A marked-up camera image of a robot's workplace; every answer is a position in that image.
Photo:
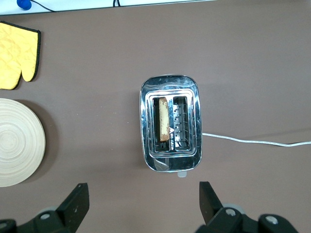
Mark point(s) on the chrome two-slot toaster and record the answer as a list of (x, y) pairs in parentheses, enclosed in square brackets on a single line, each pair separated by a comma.
[(170, 83)]

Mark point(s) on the yellow quilted oven mitt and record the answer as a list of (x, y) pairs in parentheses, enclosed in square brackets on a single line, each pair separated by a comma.
[(14, 53)]

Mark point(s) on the brown toast slice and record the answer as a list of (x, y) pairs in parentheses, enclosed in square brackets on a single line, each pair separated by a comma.
[(164, 116)]

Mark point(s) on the blue round knob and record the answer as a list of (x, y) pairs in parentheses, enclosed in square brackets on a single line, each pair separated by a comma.
[(23, 3)]

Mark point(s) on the round light wooden plate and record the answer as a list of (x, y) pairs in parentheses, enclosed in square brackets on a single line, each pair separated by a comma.
[(17, 143)]

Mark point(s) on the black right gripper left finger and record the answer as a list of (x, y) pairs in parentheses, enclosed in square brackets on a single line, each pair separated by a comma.
[(70, 211)]

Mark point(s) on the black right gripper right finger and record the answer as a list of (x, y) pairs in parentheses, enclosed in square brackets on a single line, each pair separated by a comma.
[(213, 211)]

